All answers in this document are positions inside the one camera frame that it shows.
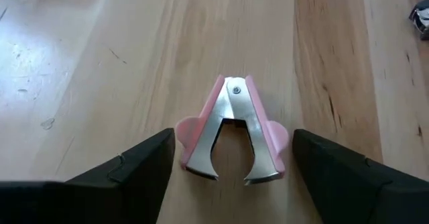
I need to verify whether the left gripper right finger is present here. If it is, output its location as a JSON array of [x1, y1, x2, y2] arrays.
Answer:
[[292, 128, 429, 224]]

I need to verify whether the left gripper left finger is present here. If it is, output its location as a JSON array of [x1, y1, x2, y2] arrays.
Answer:
[[65, 127, 176, 224]]

